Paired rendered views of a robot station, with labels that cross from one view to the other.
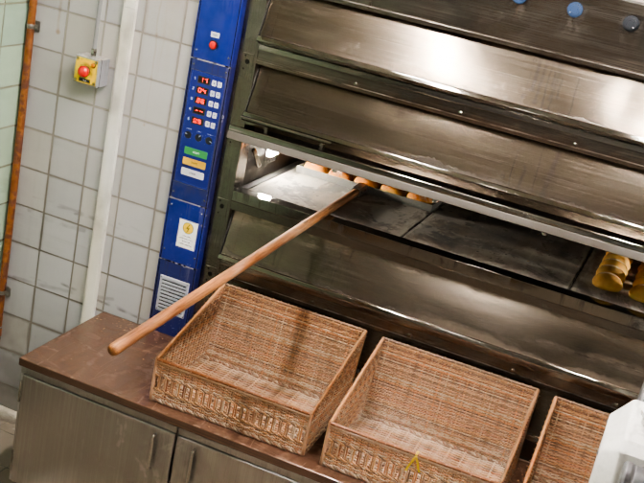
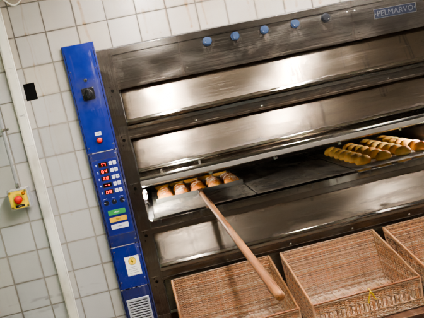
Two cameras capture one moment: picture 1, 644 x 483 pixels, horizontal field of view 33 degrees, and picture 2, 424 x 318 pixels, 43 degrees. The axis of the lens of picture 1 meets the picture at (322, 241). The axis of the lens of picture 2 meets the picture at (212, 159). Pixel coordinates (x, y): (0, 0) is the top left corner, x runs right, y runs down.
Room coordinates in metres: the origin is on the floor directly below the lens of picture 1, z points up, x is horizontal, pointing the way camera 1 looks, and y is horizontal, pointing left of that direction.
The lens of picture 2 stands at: (0.95, 1.12, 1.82)
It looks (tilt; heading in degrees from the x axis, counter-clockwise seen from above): 8 degrees down; 336
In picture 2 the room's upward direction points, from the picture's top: 12 degrees counter-clockwise
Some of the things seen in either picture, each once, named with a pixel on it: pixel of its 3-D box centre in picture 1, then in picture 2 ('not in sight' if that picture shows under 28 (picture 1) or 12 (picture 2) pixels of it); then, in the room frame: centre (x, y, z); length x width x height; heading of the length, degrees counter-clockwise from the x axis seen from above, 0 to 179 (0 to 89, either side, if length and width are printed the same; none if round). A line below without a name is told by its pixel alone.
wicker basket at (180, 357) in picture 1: (261, 363); (233, 306); (3.32, 0.12, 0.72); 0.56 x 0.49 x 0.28; 73
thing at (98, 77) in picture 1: (91, 70); (20, 198); (3.81, 0.92, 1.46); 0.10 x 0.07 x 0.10; 72
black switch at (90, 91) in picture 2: not in sight; (87, 89); (3.66, 0.50, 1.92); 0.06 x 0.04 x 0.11; 72
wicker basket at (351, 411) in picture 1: (432, 425); (347, 277); (3.13, -0.46, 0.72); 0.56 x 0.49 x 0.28; 73
